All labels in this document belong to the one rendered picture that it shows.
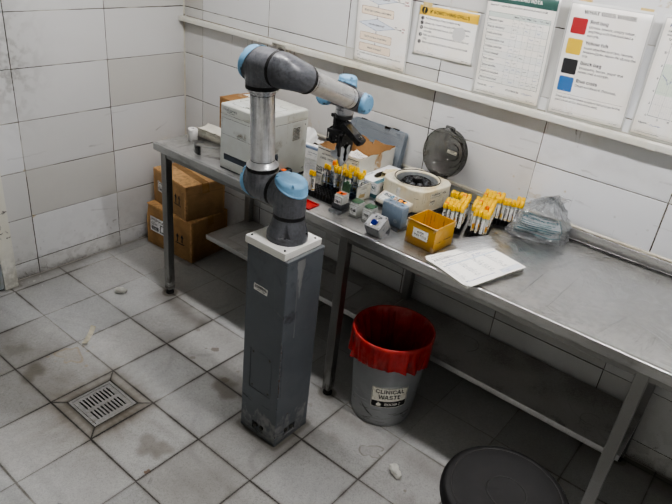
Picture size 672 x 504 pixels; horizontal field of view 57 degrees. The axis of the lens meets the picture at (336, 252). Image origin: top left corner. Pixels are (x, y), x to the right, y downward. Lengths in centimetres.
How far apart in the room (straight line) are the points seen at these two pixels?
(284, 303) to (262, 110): 67
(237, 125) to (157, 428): 132
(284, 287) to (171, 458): 87
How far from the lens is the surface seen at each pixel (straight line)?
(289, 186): 211
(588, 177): 264
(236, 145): 279
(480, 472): 183
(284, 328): 229
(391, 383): 263
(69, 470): 267
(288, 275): 217
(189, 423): 278
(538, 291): 225
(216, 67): 380
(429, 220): 245
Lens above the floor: 193
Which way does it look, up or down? 28 degrees down
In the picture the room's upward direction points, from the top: 7 degrees clockwise
